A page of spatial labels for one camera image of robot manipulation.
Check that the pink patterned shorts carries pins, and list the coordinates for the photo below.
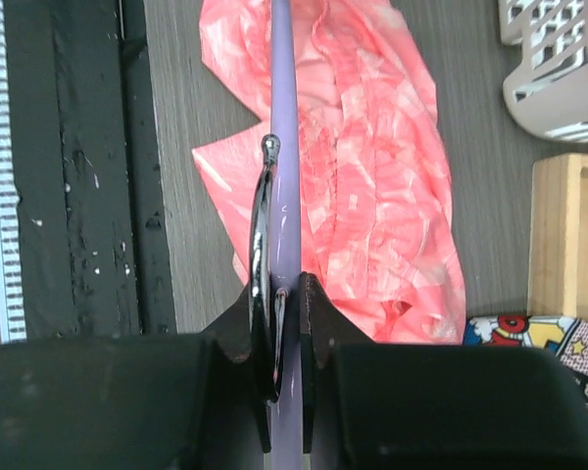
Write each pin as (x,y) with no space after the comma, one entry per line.
(375,181)

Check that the lilac plastic hanger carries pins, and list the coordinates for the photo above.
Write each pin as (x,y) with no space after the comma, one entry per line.
(275,254)

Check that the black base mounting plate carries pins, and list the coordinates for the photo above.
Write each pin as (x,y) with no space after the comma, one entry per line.
(93,243)

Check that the slotted white cable duct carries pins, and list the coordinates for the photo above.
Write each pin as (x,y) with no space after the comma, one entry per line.
(12,310)

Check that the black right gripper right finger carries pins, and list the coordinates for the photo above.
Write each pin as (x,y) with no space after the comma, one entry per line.
(369,405)

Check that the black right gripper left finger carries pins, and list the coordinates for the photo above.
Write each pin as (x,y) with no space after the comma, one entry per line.
(185,401)

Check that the wooden clothes rack stand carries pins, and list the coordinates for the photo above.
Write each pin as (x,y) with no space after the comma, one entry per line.
(558,254)

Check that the white plastic laundry basket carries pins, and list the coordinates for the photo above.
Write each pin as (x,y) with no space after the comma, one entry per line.
(547,93)

